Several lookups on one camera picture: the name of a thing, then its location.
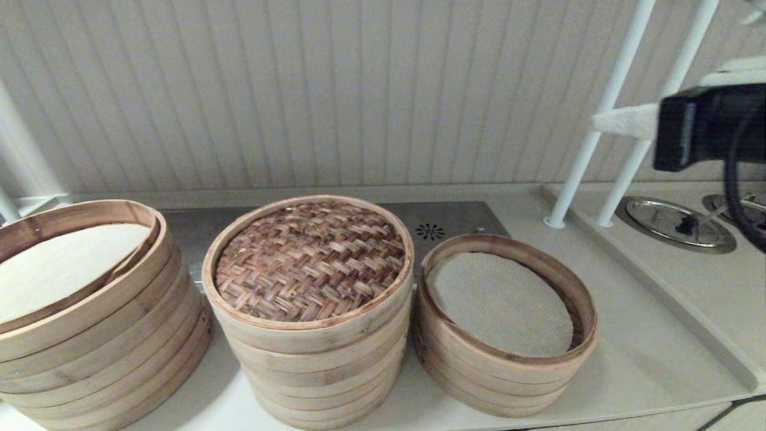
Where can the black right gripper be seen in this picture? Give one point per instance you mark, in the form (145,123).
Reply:
(706,126)

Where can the woven bamboo steamer lid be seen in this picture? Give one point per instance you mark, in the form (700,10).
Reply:
(311,263)

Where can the round steel lid black knob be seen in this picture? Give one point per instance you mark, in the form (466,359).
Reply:
(658,221)

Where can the round steel recessed lid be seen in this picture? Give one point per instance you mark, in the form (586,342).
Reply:
(715,203)

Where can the grey mesh steamer liner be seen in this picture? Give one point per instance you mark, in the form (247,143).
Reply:
(508,305)

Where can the bamboo steamer stack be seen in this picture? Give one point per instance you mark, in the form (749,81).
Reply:
(323,383)
(108,359)
(479,383)

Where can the white round steamer liner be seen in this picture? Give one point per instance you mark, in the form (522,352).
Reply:
(60,269)

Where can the thin white slanted pole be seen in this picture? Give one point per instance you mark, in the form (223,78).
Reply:
(616,60)
(682,48)

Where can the stainless steel drain panel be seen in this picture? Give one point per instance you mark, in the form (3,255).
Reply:
(455,218)

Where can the thick white pole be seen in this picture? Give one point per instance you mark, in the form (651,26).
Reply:
(24,155)

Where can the short white pole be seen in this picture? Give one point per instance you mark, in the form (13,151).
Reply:
(6,206)

